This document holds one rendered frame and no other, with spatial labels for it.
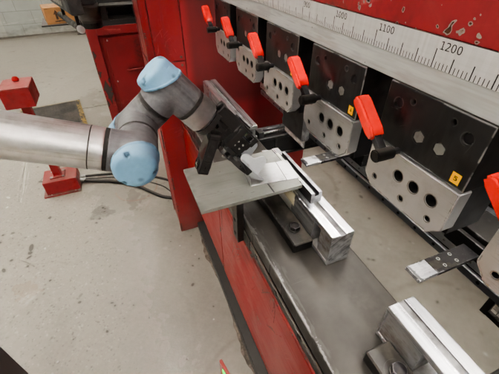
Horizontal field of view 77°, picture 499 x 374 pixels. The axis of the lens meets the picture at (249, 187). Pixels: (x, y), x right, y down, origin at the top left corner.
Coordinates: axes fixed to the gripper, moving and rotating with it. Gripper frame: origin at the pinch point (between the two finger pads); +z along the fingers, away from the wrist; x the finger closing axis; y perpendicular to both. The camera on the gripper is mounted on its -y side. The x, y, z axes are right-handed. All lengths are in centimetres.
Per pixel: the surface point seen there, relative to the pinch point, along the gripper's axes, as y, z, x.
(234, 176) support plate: -4.6, -2.5, 1.1
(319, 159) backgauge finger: 14.6, 13.0, 1.7
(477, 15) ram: 36, -25, -36
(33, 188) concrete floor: -162, -4, 160
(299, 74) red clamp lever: 22.1, -18.2, -10.6
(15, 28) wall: -257, -103, 675
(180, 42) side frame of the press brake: 1, -14, 86
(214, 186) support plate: -9.0, -6.2, -1.8
